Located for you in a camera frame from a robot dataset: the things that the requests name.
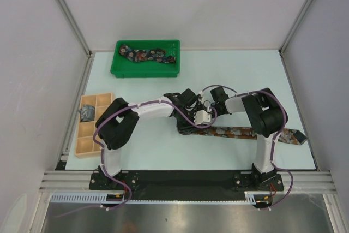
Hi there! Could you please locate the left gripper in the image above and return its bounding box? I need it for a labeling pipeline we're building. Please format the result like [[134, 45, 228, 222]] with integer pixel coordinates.
[[174, 110, 200, 135]]

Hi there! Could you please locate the orange grey patterned tie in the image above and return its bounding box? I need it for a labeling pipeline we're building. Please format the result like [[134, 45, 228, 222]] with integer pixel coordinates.
[[177, 123, 308, 145]]

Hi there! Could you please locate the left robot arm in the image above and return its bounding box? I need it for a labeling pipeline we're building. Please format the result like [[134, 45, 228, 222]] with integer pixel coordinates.
[[95, 88, 199, 189]]

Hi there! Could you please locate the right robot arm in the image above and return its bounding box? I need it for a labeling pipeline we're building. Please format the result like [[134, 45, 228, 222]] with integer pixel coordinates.
[[210, 86, 288, 190]]

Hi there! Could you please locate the dark floral tie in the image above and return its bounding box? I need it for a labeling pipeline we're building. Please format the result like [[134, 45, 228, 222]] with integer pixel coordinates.
[[118, 44, 176, 64]]

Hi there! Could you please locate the green plastic bin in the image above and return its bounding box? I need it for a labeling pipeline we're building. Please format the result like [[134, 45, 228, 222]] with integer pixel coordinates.
[[110, 40, 180, 78]]

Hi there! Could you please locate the wooden compartment box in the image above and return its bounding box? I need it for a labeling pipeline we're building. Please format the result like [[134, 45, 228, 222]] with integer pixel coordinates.
[[75, 93, 114, 159]]

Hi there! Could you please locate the rolled grey tie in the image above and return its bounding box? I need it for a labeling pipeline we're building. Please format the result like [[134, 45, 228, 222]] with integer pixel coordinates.
[[78, 104, 95, 122]]

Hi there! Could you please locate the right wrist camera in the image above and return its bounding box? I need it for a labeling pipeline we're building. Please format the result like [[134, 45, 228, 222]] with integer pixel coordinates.
[[198, 91, 211, 107]]

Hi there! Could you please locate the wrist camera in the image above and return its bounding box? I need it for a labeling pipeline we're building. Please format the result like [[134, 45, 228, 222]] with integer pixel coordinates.
[[194, 110, 212, 125], [198, 91, 211, 107]]

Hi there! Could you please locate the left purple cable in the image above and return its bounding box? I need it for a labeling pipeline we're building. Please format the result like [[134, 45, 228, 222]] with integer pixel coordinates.
[[93, 99, 217, 213]]

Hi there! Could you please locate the purple cable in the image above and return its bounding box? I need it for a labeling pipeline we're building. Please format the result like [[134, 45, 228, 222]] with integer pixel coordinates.
[[93, 99, 217, 213], [201, 84, 294, 212]]

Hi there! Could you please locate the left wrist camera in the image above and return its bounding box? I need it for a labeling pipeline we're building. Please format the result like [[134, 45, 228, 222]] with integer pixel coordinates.
[[194, 110, 212, 125]]

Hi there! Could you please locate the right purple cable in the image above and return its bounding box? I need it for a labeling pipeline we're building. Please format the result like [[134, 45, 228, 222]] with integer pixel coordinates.
[[201, 84, 294, 212]]

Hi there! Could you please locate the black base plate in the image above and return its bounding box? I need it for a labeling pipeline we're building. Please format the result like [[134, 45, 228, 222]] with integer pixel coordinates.
[[89, 170, 284, 196]]

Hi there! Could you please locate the white cable duct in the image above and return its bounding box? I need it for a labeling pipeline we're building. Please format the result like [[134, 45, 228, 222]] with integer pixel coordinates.
[[50, 192, 270, 205]]

